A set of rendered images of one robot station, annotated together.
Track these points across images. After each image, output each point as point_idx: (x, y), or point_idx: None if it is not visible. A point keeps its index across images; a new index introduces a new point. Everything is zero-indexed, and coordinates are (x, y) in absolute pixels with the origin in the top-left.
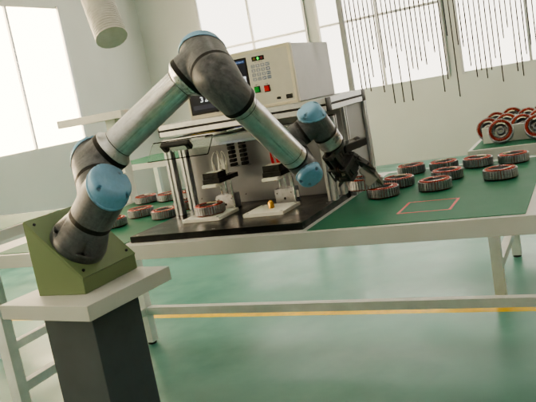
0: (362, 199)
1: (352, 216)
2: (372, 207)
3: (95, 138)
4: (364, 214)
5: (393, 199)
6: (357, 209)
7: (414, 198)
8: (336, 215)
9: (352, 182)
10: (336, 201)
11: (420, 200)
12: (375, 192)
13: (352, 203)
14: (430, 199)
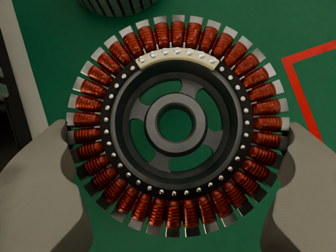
0: (57, 2)
1: (190, 247)
2: (185, 127)
3: None
4: (223, 226)
5: (187, 8)
6: (141, 148)
7: (263, 2)
8: (116, 234)
9: (157, 235)
10: (5, 84)
11: (312, 36)
12: (117, 1)
13: (62, 68)
14: (335, 16)
